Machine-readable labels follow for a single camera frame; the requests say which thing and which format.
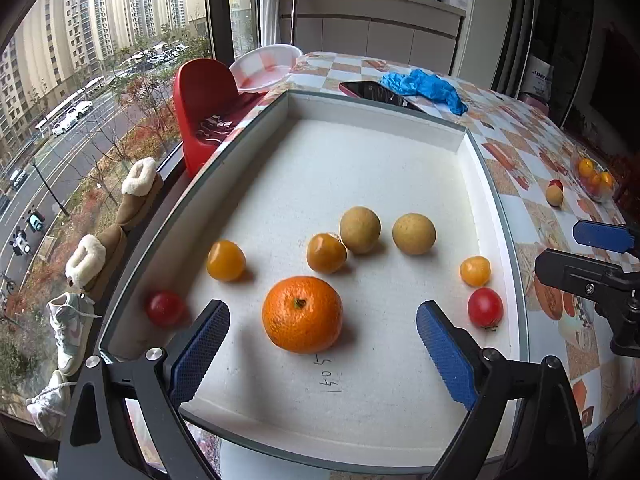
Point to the brown round longan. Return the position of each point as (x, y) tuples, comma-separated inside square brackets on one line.
[(554, 197), (360, 230), (413, 233)]

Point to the checkered printed tablecloth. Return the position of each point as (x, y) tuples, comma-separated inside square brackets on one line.
[(525, 135)]

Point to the large orange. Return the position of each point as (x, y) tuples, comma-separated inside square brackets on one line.
[(302, 314)]

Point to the yellow loquat with dark stem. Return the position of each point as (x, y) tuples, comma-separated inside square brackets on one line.
[(326, 252)]

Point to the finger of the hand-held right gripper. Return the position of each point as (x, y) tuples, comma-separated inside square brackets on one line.
[(575, 275), (600, 235)]

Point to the small yellow loquat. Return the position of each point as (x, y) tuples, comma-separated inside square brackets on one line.
[(475, 271)]

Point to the red cherry tomato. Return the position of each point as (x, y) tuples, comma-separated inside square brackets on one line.
[(556, 183), (165, 307), (485, 307)]

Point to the white sneaker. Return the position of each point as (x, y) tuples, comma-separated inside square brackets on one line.
[(72, 330), (47, 405)]

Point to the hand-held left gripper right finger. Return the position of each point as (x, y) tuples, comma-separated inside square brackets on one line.
[(445, 355)]

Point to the white foam tray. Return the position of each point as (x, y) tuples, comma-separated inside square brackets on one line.
[(350, 160)]

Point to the crumpled blue rubber gloves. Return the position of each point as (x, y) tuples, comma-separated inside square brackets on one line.
[(430, 87)]

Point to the white kitchen cabinet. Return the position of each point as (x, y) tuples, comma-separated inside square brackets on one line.
[(350, 35)]

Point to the white plastic basin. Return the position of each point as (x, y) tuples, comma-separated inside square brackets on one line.
[(265, 60)]

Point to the phone with red case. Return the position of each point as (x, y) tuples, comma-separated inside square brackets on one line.
[(375, 92)]

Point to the red plastic chair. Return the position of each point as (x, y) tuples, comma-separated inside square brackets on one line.
[(200, 105)]

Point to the orange loquat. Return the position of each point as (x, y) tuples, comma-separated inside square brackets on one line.
[(606, 179), (585, 166), (595, 183)]

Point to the tan fleece-lined boot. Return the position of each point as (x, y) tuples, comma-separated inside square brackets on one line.
[(95, 265), (142, 195)]

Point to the glass bowl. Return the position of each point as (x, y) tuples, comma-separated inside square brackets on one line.
[(575, 160)]

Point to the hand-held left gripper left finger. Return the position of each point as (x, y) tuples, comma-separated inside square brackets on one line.
[(200, 355)]

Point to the white printed bag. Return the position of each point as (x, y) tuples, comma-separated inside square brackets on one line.
[(542, 77)]

